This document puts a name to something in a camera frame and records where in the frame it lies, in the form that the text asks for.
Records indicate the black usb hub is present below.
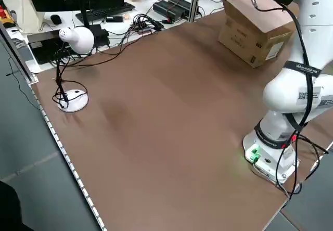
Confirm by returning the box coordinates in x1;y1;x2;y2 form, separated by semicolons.
130;14;164;36

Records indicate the brown cardboard box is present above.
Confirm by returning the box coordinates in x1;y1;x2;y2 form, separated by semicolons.
217;0;296;69

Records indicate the black power supply unit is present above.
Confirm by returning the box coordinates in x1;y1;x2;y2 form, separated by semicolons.
168;0;201;17
152;0;187;22

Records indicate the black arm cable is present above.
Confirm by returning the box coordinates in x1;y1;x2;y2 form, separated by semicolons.
248;0;330;198

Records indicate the aluminium frame post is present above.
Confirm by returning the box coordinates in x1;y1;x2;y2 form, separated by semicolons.
0;21;40;85
188;0;202;23

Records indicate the white slotted edge strip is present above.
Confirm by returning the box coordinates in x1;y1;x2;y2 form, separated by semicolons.
30;84;108;231

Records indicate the black keyboard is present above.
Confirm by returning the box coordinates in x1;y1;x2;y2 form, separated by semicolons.
75;2;136;22

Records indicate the white desk lamp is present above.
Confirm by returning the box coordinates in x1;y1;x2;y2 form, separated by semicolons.
53;25;95;113

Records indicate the silver laptop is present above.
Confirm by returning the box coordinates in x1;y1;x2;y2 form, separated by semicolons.
25;29;76;73

